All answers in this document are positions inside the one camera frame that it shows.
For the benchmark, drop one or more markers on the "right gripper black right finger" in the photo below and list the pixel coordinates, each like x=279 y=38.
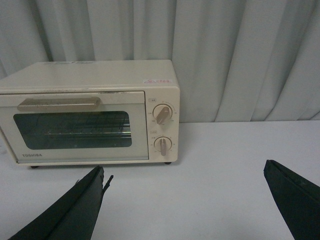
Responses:
x=297 y=199

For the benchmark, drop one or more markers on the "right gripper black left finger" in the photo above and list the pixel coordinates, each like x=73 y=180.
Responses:
x=74 y=215

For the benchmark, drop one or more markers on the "glass oven door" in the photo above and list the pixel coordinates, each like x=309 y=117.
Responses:
x=18 y=113

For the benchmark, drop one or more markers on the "cream Toshiba toaster oven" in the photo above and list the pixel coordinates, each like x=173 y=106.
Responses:
x=156 y=78

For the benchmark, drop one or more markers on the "beige lower control knob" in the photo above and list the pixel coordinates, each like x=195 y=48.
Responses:
x=163 y=145

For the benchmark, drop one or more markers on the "beige control knob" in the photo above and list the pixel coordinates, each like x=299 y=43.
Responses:
x=163 y=145
x=162 y=113

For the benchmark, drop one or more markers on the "beige upper control knob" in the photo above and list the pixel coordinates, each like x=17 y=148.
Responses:
x=162 y=113

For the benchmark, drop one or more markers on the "white pleated curtain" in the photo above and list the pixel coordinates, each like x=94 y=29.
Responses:
x=235 y=60

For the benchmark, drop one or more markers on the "metal wire oven rack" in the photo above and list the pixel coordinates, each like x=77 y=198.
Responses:
x=109 y=124

